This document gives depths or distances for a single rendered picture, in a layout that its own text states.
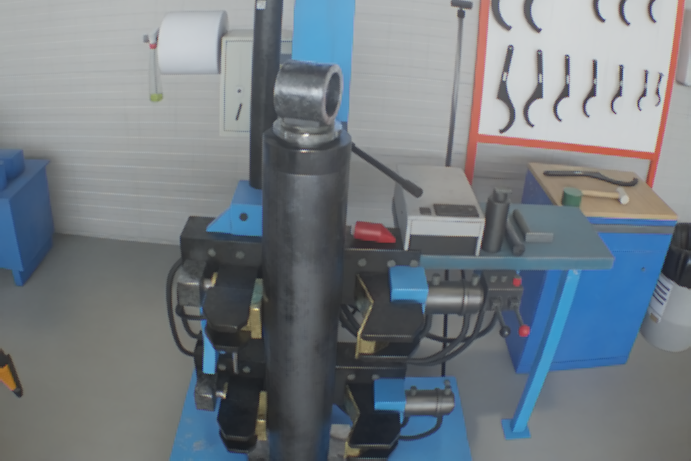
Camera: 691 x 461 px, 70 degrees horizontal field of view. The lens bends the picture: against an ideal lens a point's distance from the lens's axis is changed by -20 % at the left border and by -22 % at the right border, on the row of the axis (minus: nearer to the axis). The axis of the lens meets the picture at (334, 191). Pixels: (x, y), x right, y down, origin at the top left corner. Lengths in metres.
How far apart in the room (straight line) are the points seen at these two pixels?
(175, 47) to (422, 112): 1.75
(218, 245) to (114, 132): 2.12
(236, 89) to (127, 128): 1.60
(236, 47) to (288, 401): 1.28
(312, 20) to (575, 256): 1.13
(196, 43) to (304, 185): 1.01
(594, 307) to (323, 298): 1.74
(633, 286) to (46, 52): 3.74
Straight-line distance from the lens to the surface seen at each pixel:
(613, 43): 3.81
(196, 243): 1.85
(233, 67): 2.29
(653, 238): 2.96
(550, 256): 1.96
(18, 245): 3.65
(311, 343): 1.67
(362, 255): 1.82
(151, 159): 3.81
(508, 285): 1.84
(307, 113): 1.41
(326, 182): 1.43
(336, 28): 1.81
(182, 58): 2.31
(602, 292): 2.98
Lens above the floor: 1.96
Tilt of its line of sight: 24 degrees down
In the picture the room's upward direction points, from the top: 3 degrees clockwise
